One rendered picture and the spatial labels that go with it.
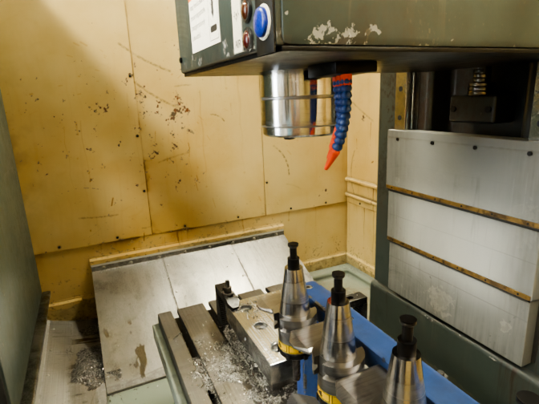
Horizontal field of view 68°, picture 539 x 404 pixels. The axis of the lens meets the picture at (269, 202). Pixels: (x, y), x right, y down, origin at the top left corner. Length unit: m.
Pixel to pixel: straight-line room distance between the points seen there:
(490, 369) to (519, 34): 0.83
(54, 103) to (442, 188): 1.36
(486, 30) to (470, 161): 0.49
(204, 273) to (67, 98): 0.88
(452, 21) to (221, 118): 1.35
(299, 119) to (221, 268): 1.17
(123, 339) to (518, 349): 1.22
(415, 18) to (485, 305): 0.78
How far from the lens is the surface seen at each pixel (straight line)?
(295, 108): 0.74
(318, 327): 0.58
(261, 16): 0.46
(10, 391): 1.20
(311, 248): 2.15
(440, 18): 0.58
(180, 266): 1.82
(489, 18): 0.64
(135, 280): 1.78
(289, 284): 0.57
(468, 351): 1.26
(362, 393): 0.48
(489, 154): 1.04
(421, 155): 1.17
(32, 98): 1.73
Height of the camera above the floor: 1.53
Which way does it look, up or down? 15 degrees down
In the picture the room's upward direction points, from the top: 2 degrees counter-clockwise
